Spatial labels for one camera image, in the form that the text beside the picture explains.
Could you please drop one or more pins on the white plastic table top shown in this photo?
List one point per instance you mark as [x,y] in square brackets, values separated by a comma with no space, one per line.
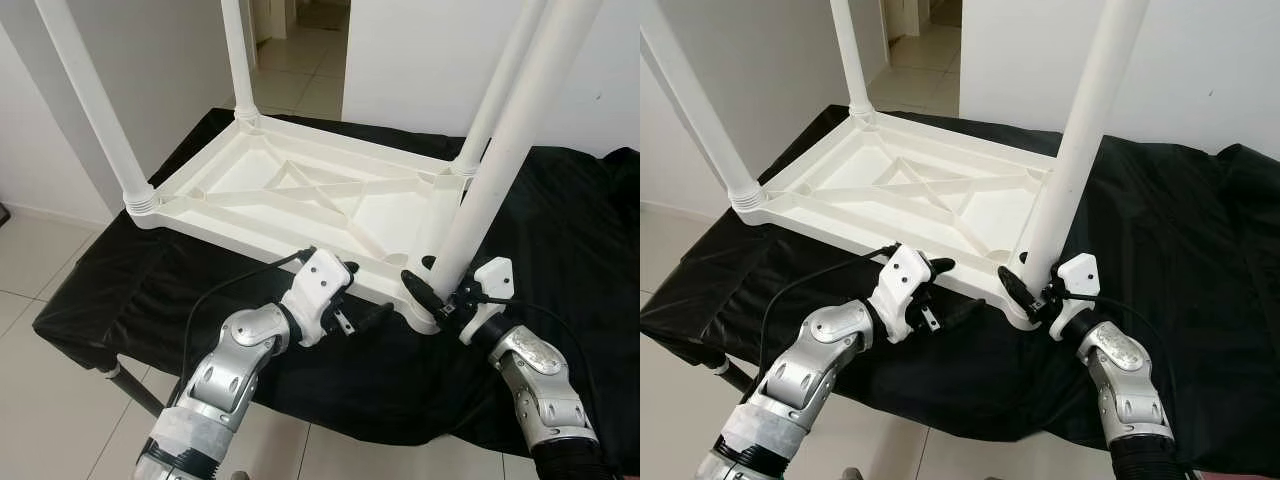
[300,190]
[900,190]

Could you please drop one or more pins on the white plastic table leg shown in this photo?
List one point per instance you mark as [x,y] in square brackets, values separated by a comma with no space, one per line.
[1085,140]
[95,110]
[700,110]
[500,80]
[240,60]
[520,140]
[852,60]

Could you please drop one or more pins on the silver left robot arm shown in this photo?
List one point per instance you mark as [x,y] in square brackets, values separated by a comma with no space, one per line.
[235,370]
[810,370]

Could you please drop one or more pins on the black metal table leg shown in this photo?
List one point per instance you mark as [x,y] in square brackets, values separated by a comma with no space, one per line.
[732,375]
[132,388]

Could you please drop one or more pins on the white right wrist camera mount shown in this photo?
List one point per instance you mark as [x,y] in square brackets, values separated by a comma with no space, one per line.
[492,285]
[1078,282]

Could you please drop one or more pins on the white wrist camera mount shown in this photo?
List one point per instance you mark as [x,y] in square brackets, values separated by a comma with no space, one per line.
[492,285]
[318,285]
[1078,282]
[903,282]

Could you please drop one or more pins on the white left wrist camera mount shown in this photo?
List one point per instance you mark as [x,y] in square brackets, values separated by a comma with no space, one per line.
[318,285]
[903,282]

